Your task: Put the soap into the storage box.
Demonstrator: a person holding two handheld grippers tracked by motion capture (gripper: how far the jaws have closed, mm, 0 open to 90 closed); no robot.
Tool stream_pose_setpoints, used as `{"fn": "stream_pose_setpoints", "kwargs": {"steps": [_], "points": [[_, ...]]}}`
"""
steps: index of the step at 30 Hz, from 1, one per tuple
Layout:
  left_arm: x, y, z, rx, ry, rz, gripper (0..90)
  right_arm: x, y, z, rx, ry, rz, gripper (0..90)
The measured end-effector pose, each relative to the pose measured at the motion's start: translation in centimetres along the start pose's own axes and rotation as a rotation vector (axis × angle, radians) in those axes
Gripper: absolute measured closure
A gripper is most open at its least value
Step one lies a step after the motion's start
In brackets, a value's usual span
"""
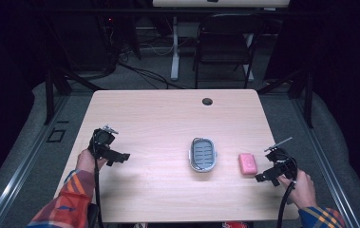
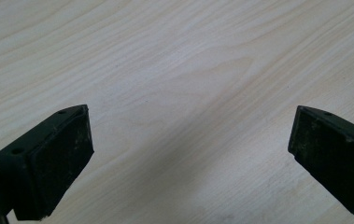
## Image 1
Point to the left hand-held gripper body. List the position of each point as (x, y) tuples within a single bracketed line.
[(102, 139)]

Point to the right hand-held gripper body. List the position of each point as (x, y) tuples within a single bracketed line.
[(282, 161)]

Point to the person's left hand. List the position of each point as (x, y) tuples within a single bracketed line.
[(85, 161)]

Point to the person's right hand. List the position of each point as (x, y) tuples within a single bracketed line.
[(304, 191)]

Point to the pink soap bar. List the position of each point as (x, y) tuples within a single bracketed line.
[(248, 163)]

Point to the red patterned object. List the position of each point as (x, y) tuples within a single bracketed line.
[(236, 225)]

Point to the grey slotted soap dish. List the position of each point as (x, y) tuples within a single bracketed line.
[(203, 155)]

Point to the black metal stand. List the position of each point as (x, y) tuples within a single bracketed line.
[(309, 101), (50, 95)]

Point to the white desk with legs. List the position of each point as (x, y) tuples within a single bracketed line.
[(175, 57)]

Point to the black folding chair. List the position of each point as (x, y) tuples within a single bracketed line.
[(228, 50)]

